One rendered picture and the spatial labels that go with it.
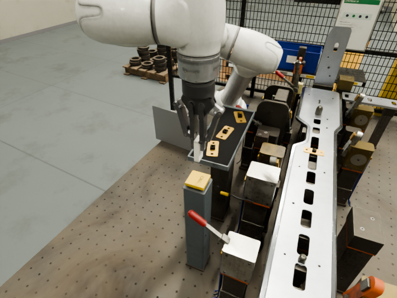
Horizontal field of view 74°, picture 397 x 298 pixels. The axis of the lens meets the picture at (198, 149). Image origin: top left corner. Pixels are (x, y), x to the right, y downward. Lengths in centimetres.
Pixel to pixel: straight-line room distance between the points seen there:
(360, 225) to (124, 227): 92
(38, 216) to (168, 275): 157
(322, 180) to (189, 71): 72
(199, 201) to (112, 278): 52
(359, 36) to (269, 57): 109
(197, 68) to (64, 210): 204
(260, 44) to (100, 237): 102
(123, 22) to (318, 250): 77
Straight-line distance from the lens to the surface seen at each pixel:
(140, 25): 54
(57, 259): 129
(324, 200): 103
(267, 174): 90
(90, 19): 58
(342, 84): 185
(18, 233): 246
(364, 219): 99
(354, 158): 129
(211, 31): 52
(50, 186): 270
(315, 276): 85
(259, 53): 105
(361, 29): 208
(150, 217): 128
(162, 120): 161
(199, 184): 77
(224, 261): 80
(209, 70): 56
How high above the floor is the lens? 171
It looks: 38 degrees down
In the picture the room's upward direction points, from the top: straight up
